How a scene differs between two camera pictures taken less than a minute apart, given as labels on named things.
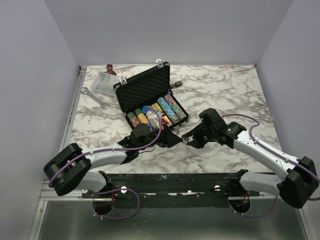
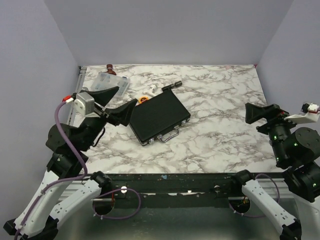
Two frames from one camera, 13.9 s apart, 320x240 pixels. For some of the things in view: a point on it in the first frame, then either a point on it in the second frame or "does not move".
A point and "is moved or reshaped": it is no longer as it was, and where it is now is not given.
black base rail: [173, 190] does not move
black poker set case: [146, 98] is moved or reshaped
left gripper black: [168, 139] to [116, 116]
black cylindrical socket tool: [177, 84] does not move
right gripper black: [196, 136] to [274, 112]
